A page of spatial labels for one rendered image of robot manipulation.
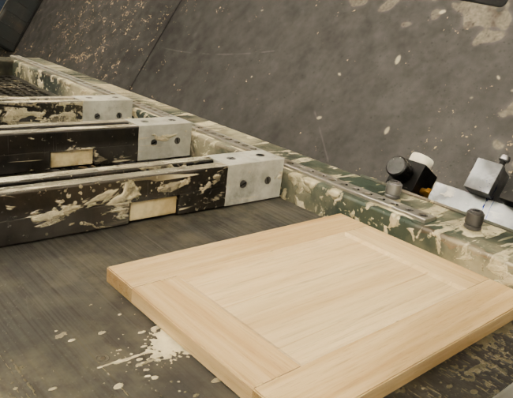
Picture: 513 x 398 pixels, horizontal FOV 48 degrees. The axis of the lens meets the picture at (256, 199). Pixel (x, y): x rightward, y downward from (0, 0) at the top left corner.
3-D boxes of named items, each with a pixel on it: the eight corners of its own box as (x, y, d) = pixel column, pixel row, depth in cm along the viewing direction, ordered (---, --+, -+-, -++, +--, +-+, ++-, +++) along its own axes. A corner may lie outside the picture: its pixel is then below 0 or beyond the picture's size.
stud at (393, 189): (402, 200, 91) (406, 182, 90) (393, 202, 90) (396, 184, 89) (389, 195, 93) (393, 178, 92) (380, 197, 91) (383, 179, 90)
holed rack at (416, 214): (436, 219, 84) (436, 216, 84) (425, 223, 82) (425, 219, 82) (18, 57, 197) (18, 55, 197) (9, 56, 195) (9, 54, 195)
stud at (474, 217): (484, 230, 82) (488, 212, 81) (475, 234, 80) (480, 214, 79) (468, 225, 83) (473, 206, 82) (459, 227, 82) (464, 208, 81)
